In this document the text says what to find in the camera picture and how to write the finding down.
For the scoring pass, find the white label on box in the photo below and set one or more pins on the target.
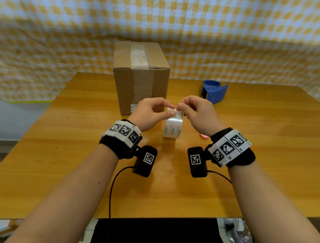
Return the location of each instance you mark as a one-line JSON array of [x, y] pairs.
[[133, 108]]

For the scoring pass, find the person's left hand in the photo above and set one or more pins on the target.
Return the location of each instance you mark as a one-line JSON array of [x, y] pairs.
[[142, 115]]

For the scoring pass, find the person's left thumb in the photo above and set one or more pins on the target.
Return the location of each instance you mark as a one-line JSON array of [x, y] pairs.
[[165, 115]]

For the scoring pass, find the person's left forearm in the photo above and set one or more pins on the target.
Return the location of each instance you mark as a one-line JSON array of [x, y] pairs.
[[75, 195]]

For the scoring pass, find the person's right thumb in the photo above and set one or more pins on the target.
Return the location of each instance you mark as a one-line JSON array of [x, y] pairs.
[[182, 109]]

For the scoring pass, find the person's right forearm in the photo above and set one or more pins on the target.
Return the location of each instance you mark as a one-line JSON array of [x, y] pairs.
[[265, 200]]

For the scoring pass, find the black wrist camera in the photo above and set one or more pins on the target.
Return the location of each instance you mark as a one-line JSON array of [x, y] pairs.
[[197, 161], [145, 161]]

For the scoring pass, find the black wristband with marker tags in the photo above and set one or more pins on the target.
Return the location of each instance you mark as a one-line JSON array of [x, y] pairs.
[[231, 147], [121, 137]]

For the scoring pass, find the brown cardboard box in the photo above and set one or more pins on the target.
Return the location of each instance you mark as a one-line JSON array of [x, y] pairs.
[[141, 82]]

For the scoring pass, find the white roll of labels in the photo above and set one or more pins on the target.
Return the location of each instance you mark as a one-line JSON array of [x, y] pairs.
[[173, 126]]

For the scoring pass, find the yellow checked cloth backdrop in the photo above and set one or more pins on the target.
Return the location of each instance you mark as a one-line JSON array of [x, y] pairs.
[[75, 37]]

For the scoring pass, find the person's black clothing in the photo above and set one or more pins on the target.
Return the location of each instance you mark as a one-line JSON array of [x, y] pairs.
[[156, 231]]

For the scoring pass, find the person's right hand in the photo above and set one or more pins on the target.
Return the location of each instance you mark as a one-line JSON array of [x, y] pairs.
[[202, 117]]

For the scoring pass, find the small pink object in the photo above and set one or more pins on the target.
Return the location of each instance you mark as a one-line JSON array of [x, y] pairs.
[[204, 136]]

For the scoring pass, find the blue tape dispenser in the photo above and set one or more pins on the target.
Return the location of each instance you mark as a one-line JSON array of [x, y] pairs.
[[213, 91]]

